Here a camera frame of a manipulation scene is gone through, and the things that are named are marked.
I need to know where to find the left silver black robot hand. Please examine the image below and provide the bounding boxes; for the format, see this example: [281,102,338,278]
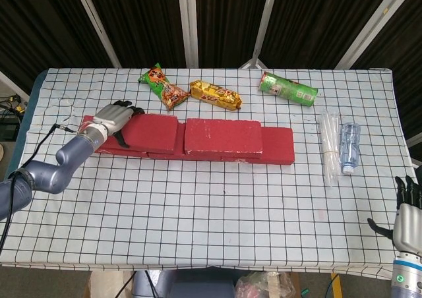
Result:
[93,100,146,147]

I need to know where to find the yellow biscuit pack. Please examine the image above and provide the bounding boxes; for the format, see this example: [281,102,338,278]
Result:
[189,79,243,111]

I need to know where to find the green chips can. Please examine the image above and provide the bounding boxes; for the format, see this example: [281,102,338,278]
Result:
[258,71,319,108]

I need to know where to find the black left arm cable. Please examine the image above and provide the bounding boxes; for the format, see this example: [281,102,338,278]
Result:
[0,122,86,251]

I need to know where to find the black box device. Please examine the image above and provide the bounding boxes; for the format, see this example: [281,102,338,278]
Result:
[0,113,20,140]

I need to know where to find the clear plastic water bottle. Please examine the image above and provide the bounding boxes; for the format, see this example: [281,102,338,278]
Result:
[338,122,361,175]

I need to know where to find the bundle of clear tubes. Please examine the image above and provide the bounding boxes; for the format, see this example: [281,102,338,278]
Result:
[318,108,341,189]

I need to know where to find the clear plastic bag red contents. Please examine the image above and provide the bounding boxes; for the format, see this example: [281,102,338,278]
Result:
[234,271,297,298]

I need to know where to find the blue-grey robot torso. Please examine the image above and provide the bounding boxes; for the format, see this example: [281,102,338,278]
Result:
[131,270,235,298]

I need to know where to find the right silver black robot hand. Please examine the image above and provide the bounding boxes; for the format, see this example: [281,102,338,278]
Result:
[367,175,422,256]

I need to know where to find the green orange snack bag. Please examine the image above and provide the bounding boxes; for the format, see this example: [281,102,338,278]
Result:
[137,63,191,111]

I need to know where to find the white metal frame bar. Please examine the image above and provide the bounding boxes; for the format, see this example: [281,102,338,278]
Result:
[334,0,417,69]
[239,0,281,69]
[71,0,122,69]
[177,0,199,69]

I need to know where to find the white black checkered tablecloth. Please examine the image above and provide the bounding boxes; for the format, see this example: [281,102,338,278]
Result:
[0,67,422,274]

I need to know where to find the red brick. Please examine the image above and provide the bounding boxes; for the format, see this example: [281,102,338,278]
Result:
[221,126,295,165]
[97,113,179,156]
[183,117,264,156]
[147,121,222,162]
[80,115,149,158]

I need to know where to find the beige sack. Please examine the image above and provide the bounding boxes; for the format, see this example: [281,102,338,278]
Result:
[84,271,133,298]

